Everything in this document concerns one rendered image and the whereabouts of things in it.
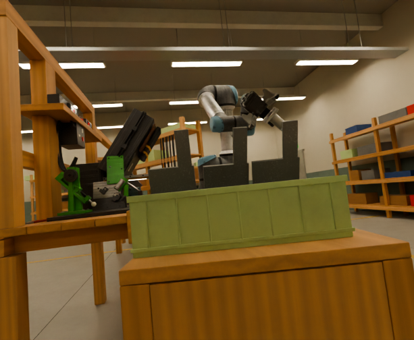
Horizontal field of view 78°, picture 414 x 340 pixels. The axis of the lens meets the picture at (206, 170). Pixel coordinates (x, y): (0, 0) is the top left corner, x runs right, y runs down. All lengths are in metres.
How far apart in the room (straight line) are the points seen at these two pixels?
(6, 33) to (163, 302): 1.37
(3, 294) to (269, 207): 1.16
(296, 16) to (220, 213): 6.17
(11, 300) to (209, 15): 5.55
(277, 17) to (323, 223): 5.90
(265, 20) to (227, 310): 6.00
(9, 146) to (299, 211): 1.22
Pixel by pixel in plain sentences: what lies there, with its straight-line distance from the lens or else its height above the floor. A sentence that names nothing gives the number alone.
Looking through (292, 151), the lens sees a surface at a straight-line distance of 0.84.
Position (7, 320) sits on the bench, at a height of 0.50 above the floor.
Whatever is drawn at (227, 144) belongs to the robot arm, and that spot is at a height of 1.21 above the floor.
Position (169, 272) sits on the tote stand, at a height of 0.77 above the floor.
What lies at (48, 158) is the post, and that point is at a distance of 1.77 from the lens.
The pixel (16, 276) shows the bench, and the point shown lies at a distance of 1.42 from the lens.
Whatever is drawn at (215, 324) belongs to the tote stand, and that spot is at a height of 0.65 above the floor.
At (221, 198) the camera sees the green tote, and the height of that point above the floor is 0.93.
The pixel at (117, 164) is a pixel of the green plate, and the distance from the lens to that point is 1.91.
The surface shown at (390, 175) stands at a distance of 6.61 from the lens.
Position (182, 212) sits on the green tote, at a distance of 0.72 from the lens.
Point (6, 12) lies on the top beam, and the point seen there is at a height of 1.86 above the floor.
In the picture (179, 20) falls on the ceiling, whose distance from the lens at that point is 5.85.
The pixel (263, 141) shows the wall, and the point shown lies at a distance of 11.94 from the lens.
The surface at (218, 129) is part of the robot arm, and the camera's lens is 1.18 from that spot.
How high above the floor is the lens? 0.95
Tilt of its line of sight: 5 degrees up
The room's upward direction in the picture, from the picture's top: 6 degrees counter-clockwise
